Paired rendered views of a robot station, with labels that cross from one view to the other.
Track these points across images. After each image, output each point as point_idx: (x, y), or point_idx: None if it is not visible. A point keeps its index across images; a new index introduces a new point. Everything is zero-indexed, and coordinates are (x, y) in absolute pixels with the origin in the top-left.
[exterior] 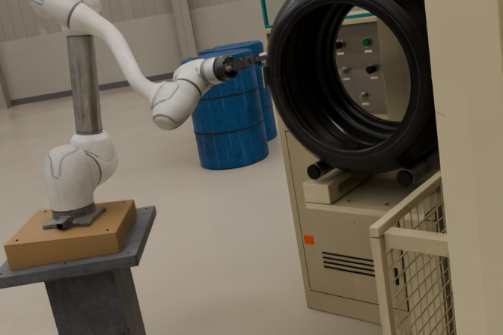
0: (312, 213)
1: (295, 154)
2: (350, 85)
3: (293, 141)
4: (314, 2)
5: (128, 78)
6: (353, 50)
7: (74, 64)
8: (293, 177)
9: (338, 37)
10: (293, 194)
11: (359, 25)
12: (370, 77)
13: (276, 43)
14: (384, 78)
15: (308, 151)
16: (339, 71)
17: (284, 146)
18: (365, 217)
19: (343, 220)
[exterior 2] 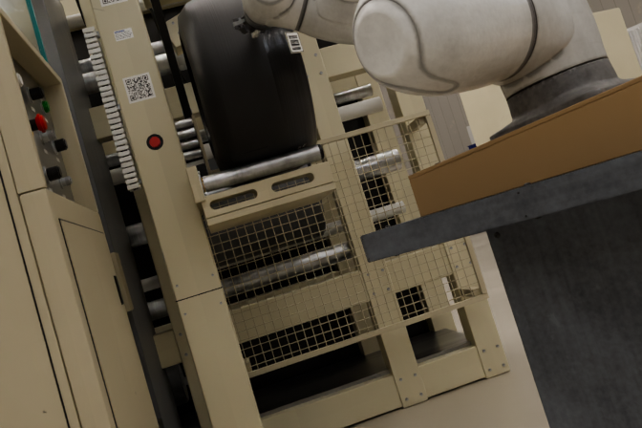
0: (119, 401)
1: (79, 270)
2: (50, 163)
3: (71, 242)
4: None
5: None
6: (38, 112)
7: None
8: (91, 325)
9: (26, 83)
10: (98, 370)
11: (32, 79)
12: (56, 158)
13: None
14: (174, 125)
15: (308, 133)
16: (53, 132)
17: (66, 253)
18: (135, 376)
19: (132, 395)
